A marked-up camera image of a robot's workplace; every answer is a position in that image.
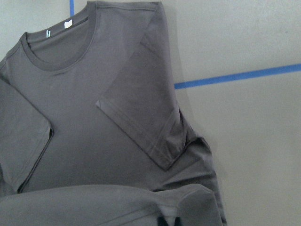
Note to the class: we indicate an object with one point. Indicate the brown t-shirt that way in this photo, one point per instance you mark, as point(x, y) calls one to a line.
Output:
point(91, 133)

